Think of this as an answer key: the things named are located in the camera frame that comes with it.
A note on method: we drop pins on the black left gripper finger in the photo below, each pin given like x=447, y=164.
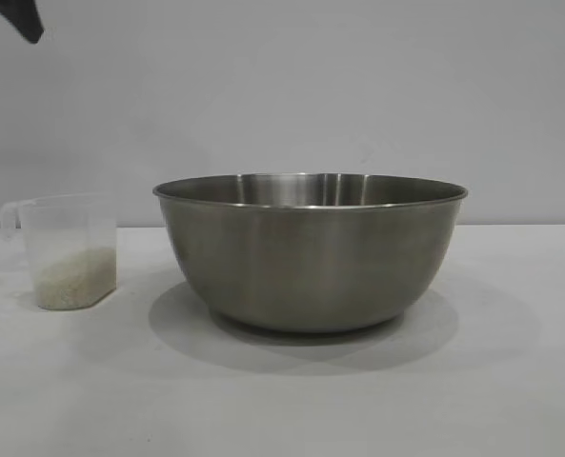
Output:
x=20, y=16

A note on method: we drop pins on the translucent plastic measuring cup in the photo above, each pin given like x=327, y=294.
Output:
x=65, y=228

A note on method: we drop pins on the white rice grains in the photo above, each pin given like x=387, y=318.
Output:
x=74, y=281

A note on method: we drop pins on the stainless steel mixing bowl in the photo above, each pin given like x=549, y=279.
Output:
x=306, y=257

